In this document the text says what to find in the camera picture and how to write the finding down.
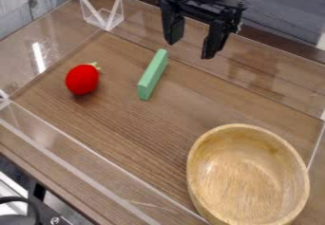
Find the black cable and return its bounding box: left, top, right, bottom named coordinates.
left=0, top=196, right=41, bottom=225

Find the black metal table bracket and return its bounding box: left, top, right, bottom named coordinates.
left=26, top=180, right=86, bottom=225

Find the green rectangular block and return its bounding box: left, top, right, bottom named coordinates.
left=137, top=48, right=167, bottom=101

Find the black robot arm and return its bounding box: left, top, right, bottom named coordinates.
left=159, top=0, right=246, bottom=59

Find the clear acrylic corner bracket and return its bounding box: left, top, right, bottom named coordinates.
left=78, top=0, right=124, bottom=31

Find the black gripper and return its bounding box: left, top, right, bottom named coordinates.
left=160, top=0, right=247, bottom=59

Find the red toy strawberry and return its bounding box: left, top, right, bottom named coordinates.
left=64, top=62, right=100, bottom=95

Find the light wooden bowl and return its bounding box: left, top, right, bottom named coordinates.
left=187, top=123, right=310, bottom=225

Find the clear acrylic tray wall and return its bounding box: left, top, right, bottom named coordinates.
left=0, top=90, right=208, bottom=225

